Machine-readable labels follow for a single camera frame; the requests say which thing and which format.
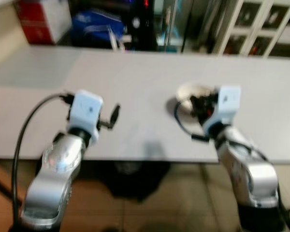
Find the red and white box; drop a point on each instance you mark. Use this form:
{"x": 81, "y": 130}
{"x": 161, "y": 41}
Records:
{"x": 41, "y": 19}

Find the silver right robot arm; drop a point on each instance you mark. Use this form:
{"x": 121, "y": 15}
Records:
{"x": 251, "y": 179}

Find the black tall appliance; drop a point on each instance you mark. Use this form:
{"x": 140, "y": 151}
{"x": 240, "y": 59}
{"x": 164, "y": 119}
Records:
{"x": 142, "y": 24}

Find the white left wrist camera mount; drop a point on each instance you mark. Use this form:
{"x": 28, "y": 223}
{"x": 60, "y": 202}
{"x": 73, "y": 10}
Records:
{"x": 84, "y": 110}

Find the glass and metal stand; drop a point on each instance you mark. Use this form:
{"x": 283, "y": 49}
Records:
{"x": 176, "y": 26}

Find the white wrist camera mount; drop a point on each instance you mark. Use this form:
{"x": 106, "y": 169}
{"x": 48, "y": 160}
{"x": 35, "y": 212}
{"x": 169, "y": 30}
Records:
{"x": 227, "y": 106}
{"x": 84, "y": 110}

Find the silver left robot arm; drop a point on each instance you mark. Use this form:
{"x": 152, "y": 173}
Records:
{"x": 53, "y": 183}

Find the white cabinet with glass doors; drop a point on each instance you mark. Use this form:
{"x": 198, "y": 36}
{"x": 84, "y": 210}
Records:
{"x": 256, "y": 26}

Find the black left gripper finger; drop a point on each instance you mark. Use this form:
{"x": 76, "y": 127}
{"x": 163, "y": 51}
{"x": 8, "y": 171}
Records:
{"x": 115, "y": 113}

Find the blue bag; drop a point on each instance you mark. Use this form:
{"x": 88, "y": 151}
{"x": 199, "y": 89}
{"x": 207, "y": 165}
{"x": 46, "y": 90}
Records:
{"x": 96, "y": 26}

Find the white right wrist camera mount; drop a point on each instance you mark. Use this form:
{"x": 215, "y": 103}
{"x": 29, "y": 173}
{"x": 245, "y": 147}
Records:
{"x": 227, "y": 106}

